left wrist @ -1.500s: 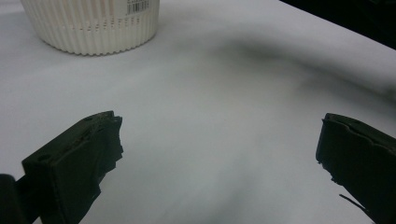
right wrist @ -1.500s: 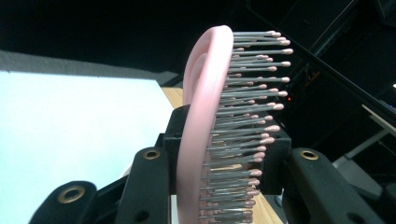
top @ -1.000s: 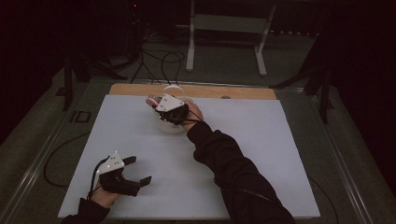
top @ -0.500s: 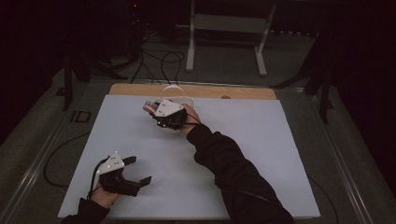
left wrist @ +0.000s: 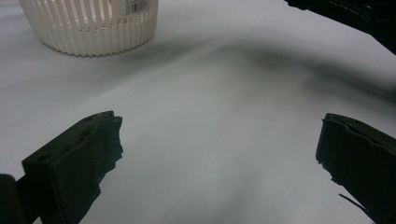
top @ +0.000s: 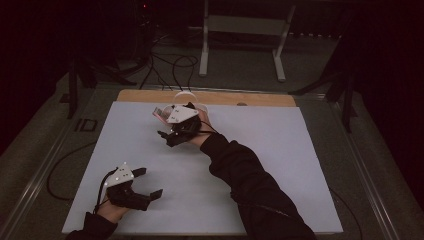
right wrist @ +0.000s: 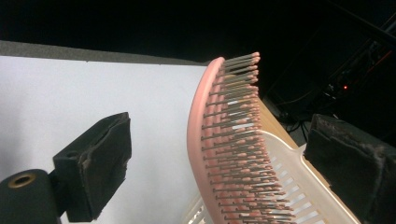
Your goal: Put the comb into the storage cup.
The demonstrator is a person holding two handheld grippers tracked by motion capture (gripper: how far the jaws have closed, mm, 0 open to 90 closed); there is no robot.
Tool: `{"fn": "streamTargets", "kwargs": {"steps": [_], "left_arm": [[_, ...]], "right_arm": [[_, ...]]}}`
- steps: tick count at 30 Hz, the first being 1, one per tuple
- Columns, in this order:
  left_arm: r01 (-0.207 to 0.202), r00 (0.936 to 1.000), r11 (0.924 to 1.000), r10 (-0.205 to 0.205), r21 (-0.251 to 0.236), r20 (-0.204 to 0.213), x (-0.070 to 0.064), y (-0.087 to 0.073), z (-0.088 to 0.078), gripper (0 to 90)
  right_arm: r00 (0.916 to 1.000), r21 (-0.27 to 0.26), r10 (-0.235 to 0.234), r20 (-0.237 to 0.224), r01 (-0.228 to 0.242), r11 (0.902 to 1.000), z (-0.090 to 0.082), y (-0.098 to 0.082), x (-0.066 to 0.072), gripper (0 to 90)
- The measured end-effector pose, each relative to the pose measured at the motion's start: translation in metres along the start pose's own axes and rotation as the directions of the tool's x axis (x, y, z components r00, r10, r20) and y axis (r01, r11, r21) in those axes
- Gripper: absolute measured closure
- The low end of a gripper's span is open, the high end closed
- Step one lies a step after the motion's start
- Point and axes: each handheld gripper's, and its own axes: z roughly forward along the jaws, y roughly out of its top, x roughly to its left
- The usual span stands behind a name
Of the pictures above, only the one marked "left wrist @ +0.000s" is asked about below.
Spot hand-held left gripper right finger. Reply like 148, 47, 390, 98
315, 113, 396, 224

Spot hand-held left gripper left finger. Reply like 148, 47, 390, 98
21, 110, 124, 224

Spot white slatted plastic basket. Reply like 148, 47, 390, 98
18, 0, 160, 58

